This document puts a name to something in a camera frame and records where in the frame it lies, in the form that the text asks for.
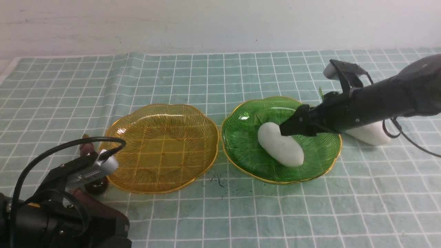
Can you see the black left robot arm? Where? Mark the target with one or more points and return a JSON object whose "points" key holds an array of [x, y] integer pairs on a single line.
{"points": [[62, 215]]}

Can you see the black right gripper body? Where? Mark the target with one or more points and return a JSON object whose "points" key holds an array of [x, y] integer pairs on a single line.
{"points": [[334, 114]]}

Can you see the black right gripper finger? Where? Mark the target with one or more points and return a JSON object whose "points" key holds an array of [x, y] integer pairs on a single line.
{"points": [[292, 127], [301, 116]]}

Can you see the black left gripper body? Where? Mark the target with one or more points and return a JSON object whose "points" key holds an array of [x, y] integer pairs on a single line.
{"points": [[53, 190]]}

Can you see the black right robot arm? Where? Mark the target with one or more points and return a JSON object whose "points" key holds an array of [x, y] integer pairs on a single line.
{"points": [[414, 91]]}

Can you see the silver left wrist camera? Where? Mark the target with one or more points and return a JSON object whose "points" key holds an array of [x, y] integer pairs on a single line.
{"points": [[89, 168]]}

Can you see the green glass plate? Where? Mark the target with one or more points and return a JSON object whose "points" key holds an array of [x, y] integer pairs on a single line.
{"points": [[240, 142]]}

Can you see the white radish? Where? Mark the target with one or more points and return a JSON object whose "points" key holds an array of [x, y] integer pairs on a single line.
{"points": [[284, 149]]}

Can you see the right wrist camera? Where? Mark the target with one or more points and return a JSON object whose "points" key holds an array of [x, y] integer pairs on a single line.
{"points": [[346, 73]]}

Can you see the amber glass plate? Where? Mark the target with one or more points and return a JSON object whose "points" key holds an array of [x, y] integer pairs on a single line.
{"points": [[167, 148]]}

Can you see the green checkered tablecloth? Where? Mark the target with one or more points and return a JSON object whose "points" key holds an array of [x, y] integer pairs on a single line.
{"points": [[385, 197]]}

